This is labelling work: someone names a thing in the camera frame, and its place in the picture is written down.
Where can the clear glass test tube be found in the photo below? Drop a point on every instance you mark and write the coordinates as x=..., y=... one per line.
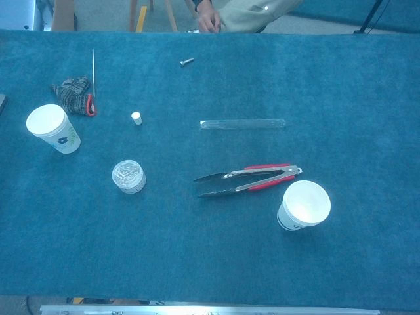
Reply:
x=243, y=124

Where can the small white cap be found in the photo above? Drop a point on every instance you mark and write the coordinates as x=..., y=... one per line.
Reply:
x=136, y=118

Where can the clear round paper clip box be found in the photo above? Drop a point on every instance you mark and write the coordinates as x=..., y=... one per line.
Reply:
x=128, y=176

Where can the blue table cloth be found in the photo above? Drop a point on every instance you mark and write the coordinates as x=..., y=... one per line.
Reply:
x=210, y=249

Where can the silver bolt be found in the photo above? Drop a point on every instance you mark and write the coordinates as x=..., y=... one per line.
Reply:
x=186, y=62

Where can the paper cup dark print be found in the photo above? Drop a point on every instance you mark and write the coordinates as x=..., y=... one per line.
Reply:
x=306, y=201

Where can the seated person beige trousers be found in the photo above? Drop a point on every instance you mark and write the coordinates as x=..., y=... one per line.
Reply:
x=249, y=16

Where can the grey knit work glove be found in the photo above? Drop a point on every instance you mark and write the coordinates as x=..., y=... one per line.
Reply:
x=70, y=95

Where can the wooden chair legs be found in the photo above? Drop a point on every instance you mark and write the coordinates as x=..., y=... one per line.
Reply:
x=133, y=16

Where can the paper cup blue flower print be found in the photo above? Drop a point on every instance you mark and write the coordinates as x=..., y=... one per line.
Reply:
x=46, y=119

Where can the brown cardboard box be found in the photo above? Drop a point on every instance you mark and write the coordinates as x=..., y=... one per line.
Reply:
x=64, y=16

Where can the black tripod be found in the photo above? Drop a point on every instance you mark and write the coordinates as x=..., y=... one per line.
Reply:
x=369, y=18

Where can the grey metal cabinet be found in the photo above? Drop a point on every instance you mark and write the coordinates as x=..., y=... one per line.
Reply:
x=19, y=13

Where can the aluminium profile rail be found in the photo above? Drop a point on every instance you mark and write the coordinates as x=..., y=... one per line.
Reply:
x=210, y=310

